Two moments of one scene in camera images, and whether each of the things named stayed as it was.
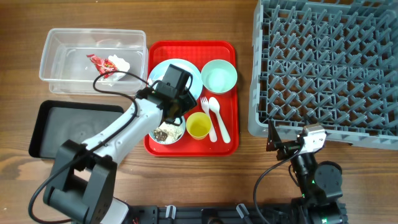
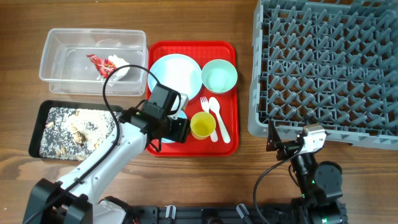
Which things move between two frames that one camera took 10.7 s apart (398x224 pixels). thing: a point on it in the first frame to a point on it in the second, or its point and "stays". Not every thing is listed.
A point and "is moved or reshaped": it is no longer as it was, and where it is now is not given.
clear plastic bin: (81, 60) stays
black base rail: (162, 214) stays
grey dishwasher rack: (328, 63) stays
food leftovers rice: (167, 132) is moved or reshaped
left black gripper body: (186, 102) to (175, 129)
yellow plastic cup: (198, 125) is moved or reshaped
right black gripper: (275, 142) stays
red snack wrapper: (103, 65) stays
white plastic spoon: (214, 104) stays
